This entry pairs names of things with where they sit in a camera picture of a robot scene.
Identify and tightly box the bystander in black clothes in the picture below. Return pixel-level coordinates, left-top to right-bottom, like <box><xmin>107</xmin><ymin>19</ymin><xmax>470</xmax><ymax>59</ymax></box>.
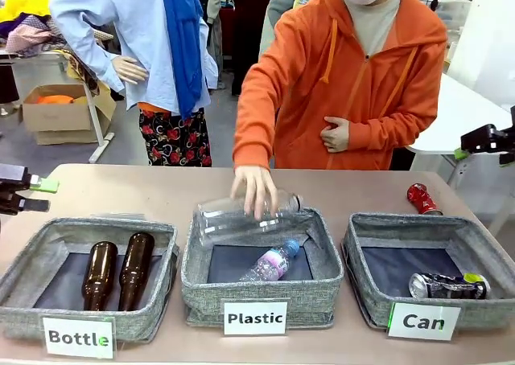
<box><xmin>229</xmin><ymin>0</ymin><xmax>282</xmax><ymax>97</ymax></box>

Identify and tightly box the small bottle with blue cap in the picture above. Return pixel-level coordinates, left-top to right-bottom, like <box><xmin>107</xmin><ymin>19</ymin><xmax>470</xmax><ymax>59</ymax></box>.
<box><xmin>237</xmin><ymin>239</ymin><xmax>301</xmax><ymax>283</ymax></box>

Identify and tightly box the mannequin light blue shirt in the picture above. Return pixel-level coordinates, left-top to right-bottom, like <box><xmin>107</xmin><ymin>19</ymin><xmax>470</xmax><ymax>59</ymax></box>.
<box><xmin>50</xmin><ymin>0</ymin><xmax>219</xmax><ymax>113</ymax></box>

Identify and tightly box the mannequin hand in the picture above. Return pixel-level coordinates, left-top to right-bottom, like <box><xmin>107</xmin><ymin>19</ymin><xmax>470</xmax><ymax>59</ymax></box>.
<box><xmin>111</xmin><ymin>55</ymin><xmax>150</xmax><ymax>86</ymax></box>

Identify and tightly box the person left hand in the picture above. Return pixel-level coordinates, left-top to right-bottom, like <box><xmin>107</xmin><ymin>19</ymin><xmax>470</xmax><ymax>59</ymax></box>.
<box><xmin>321</xmin><ymin>116</ymin><xmax>351</xmax><ymax>154</ymax></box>

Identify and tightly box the white Bottle label card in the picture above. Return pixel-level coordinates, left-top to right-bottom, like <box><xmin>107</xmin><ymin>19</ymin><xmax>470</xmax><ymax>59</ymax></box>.
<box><xmin>42</xmin><ymin>315</ymin><xmax>117</xmax><ymax>360</ymax></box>

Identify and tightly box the orange cloth in box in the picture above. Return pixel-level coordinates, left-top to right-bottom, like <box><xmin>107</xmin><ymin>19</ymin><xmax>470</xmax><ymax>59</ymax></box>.
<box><xmin>35</xmin><ymin>94</ymin><xmax>76</xmax><ymax>105</ymax></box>

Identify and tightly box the grey fabric basket Bottle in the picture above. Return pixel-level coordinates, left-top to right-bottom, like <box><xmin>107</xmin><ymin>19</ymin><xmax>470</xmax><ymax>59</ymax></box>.
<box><xmin>0</xmin><ymin>215</ymin><xmax>180</xmax><ymax>344</ymax></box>

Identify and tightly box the grey fabric basket Can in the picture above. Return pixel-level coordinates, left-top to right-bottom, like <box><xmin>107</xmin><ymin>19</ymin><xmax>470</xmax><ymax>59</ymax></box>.
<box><xmin>341</xmin><ymin>212</ymin><xmax>515</xmax><ymax>332</ymax></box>

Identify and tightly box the large clear plastic bottle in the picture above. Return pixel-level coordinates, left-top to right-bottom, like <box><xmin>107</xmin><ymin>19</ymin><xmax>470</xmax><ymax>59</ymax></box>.
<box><xmin>194</xmin><ymin>187</ymin><xmax>304</xmax><ymax>246</ymax></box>

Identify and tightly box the grey fabric basket Plastic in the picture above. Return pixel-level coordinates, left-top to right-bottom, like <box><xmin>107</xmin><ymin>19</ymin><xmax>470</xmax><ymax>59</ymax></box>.
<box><xmin>180</xmin><ymin>207</ymin><xmax>345</xmax><ymax>329</ymax></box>

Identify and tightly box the crushed red drink can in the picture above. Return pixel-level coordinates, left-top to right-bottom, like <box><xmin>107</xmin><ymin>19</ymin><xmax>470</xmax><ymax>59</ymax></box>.
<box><xmin>406</xmin><ymin>182</ymin><xmax>444</xmax><ymax>216</ymax></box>

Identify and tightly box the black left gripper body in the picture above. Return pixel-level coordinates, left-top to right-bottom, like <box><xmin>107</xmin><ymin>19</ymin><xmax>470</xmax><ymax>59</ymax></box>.
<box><xmin>0</xmin><ymin>163</ymin><xmax>32</xmax><ymax>216</ymax></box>

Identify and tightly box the black red floral skirt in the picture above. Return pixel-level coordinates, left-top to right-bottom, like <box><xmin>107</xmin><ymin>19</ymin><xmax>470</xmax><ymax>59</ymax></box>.
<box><xmin>138</xmin><ymin>107</ymin><xmax>213</xmax><ymax>167</ymax></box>

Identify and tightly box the white Plastic label card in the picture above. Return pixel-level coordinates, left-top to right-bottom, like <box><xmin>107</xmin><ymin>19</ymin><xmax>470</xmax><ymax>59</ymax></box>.
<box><xmin>222</xmin><ymin>298</ymin><xmax>289</xmax><ymax>337</ymax></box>

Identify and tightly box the pile of colourful clothes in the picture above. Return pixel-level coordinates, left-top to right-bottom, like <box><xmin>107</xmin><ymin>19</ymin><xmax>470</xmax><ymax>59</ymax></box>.
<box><xmin>0</xmin><ymin>0</ymin><xmax>68</xmax><ymax>56</ymax></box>

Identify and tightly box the person right forearm orange sleeve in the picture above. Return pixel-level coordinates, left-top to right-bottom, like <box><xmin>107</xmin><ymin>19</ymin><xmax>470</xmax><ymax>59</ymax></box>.
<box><xmin>232</xmin><ymin>79</ymin><xmax>283</xmax><ymax>171</ymax></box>

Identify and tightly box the blue scarf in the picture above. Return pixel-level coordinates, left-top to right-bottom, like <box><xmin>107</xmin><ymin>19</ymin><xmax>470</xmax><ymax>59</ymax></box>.
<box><xmin>158</xmin><ymin>0</ymin><xmax>204</xmax><ymax>121</ymax></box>

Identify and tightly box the crushed black drink can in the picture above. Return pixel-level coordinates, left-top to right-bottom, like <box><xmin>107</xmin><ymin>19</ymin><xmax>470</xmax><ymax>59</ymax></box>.
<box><xmin>408</xmin><ymin>272</ymin><xmax>492</xmax><ymax>301</ymax></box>

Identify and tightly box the cardboard box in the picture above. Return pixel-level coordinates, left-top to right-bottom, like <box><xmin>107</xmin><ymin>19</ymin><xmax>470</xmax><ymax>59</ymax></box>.
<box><xmin>19</xmin><ymin>84</ymin><xmax>117</xmax><ymax>146</ymax></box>

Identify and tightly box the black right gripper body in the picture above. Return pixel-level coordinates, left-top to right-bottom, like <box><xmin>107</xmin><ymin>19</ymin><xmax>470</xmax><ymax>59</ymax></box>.
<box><xmin>506</xmin><ymin>106</ymin><xmax>515</xmax><ymax>157</ymax></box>

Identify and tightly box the white Can label card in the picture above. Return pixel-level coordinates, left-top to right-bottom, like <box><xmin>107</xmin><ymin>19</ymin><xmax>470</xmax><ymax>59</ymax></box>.
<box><xmin>386</xmin><ymin>301</ymin><xmax>462</xmax><ymax>342</ymax></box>

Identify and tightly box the person in orange hoodie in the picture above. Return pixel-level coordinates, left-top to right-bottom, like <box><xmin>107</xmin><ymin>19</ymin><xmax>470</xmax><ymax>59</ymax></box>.
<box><xmin>232</xmin><ymin>0</ymin><xmax>449</xmax><ymax>171</ymax></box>

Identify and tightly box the person right hand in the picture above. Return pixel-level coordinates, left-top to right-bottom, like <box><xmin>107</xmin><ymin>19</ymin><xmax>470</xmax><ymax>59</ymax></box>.
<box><xmin>229</xmin><ymin>165</ymin><xmax>280</xmax><ymax>221</ymax></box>

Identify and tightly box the person left forearm orange sleeve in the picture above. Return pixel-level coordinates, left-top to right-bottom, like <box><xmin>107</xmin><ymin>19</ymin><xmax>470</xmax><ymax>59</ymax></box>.
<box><xmin>345</xmin><ymin>106</ymin><xmax>439</xmax><ymax>158</ymax></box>

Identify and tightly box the brown glass bottle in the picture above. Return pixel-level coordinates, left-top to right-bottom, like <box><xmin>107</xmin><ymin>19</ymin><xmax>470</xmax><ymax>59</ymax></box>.
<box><xmin>117</xmin><ymin>232</ymin><xmax>156</xmax><ymax>312</ymax></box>
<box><xmin>81</xmin><ymin>240</ymin><xmax>119</xmax><ymax>312</ymax></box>

